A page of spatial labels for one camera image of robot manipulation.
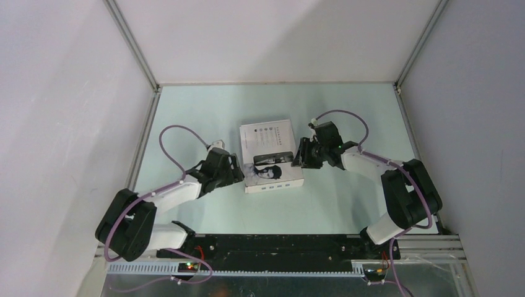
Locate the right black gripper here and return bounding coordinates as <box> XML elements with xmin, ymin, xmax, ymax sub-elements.
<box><xmin>291</xmin><ymin>137</ymin><xmax>328</xmax><ymax>170</ymax></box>

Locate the white box lid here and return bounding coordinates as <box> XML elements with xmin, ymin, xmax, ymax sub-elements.
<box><xmin>240</xmin><ymin>119</ymin><xmax>304</xmax><ymax>194</ymax></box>

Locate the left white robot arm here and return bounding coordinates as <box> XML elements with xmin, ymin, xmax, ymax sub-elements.
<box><xmin>95</xmin><ymin>147</ymin><xmax>244</xmax><ymax>262</ymax></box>

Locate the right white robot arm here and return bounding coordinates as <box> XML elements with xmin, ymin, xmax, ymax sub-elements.
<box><xmin>292</xmin><ymin>121</ymin><xmax>443</xmax><ymax>259</ymax></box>

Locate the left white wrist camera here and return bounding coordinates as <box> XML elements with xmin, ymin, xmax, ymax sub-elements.
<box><xmin>207</xmin><ymin>140</ymin><xmax>225</xmax><ymax>151</ymax></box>

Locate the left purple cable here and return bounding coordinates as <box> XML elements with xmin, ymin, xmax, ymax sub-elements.
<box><xmin>103</xmin><ymin>124</ymin><xmax>212</xmax><ymax>294</ymax></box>

